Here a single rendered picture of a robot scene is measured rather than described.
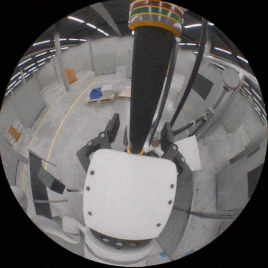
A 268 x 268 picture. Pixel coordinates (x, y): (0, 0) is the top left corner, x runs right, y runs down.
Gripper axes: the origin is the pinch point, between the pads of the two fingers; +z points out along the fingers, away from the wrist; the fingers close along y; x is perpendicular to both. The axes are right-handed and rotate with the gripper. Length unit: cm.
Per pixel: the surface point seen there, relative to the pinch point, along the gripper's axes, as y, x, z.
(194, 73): 6.8, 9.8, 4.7
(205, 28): 6.9, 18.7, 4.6
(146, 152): 3.0, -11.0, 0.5
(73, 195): -112, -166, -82
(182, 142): 36, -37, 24
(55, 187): -57, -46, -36
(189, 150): 39, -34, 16
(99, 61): -378, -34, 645
